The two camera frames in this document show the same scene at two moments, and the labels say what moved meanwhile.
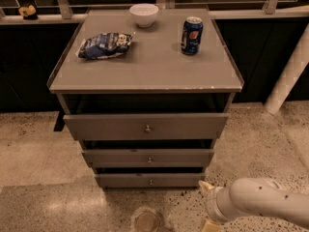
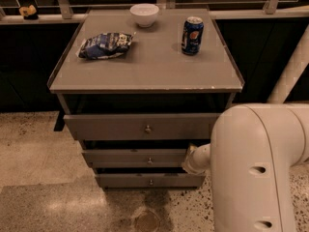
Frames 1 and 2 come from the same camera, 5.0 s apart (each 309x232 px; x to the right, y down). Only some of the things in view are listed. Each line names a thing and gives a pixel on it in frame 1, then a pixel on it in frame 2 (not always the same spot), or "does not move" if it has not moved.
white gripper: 211,203 -> 192,160
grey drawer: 148,158 does not move
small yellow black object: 28,13 does not move
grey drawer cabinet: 147,92 does not move
